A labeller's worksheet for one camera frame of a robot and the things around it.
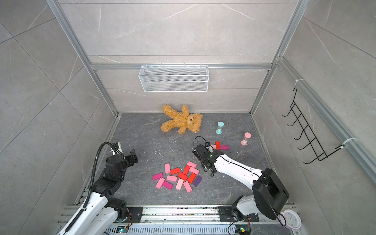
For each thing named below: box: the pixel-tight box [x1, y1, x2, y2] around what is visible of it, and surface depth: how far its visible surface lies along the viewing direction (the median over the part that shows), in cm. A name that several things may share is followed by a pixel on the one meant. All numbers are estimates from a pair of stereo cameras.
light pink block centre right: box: [188, 166, 200, 175], surface depth 90 cm
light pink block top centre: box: [186, 160, 198, 169], surface depth 92 cm
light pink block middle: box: [166, 175, 178, 183], surface depth 87 cm
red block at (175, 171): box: [169, 167, 181, 175], surface depth 90 cm
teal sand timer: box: [215, 120, 225, 135], surface depth 105 cm
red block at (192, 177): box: [187, 172, 197, 184], surface depth 87 cm
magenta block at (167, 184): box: [162, 180, 174, 190], surface depth 84 cm
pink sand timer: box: [240, 132, 252, 146], surface depth 97 cm
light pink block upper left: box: [164, 163, 170, 174], surface depth 90 cm
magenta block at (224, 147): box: [220, 144, 230, 150], surface depth 102 cm
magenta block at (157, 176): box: [152, 172, 164, 181], surface depth 88 cm
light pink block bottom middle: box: [175, 178, 185, 190], surface depth 85 cm
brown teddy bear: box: [160, 104, 203, 135], surface depth 107 cm
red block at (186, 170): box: [183, 164, 191, 176], surface depth 90 cm
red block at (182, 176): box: [177, 172, 188, 182], surface depth 87 cm
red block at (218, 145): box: [215, 141, 221, 150], surface depth 101 cm
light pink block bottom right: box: [183, 180, 193, 193], surface depth 83 cm
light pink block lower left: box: [155, 177, 165, 189], surface depth 85 cm
